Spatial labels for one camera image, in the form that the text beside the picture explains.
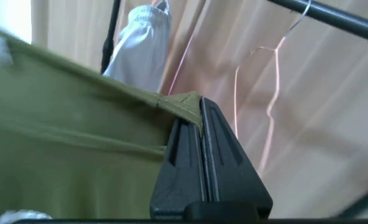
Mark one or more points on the pale grey shorts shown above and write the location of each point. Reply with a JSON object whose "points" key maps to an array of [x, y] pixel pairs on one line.
{"points": [[140, 46]]}

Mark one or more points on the green printed garment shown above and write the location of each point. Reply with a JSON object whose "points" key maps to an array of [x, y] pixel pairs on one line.
{"points": [[62, 155]]}

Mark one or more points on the black clothes rack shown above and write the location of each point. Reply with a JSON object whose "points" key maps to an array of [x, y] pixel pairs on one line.
{"points": [[342, 18]]}

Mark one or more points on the beige curtain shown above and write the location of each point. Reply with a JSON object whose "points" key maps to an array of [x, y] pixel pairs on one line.
{"points": [[327, 109]]}

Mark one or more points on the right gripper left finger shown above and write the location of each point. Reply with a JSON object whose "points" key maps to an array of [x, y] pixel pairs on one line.
{"points": [[177, 180]]}

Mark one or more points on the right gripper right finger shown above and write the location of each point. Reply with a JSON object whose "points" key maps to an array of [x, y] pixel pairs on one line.
{"points": [[233, 177]]}

